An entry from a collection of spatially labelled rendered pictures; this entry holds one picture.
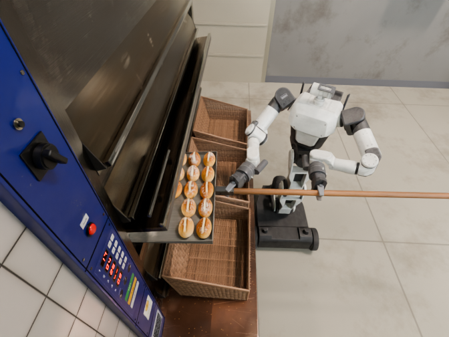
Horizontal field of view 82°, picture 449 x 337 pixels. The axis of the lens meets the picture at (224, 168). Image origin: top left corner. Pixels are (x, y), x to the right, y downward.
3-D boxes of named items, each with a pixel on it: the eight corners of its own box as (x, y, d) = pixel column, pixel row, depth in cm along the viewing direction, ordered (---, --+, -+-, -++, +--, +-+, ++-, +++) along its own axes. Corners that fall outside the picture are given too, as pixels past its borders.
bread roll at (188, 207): (182, 200, 125) (181, 194, 121) (196, 200, 126) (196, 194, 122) (181, 218, 119) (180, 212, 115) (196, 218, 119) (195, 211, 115)
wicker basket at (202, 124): (193, 154, 237) (191, 130, 217) (201, 118, 276) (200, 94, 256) (246, 157, 235) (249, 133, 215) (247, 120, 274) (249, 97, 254)
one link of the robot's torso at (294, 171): (278, 186, 216) (289, 144, 183) (299, 187, 216) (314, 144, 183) (280, 201, 206) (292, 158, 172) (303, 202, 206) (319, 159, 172)
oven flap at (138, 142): (124, 221, 89) (84, 186, 75) (193, 31, 212) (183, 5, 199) (135, 219, 88) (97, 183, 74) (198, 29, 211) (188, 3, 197)
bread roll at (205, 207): (199, 200, 126) (198, 194, 122) (212, 201, 126) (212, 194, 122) (197, 218, 119) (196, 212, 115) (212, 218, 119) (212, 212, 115)
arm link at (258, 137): (243, 151, 150) (243, 134, 165) (256, 160, 154) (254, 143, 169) (256, 140, 144) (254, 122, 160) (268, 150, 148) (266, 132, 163)
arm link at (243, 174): (225, 189, 137) (238, 175, 144) (240, 198, 133) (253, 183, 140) (226, 172, 128) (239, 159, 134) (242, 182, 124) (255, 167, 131)
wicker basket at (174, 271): (166, 295, 154) (158, 277, 134) (183, 214, 193) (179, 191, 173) (248, 301, 152) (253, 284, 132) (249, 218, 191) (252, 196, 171)
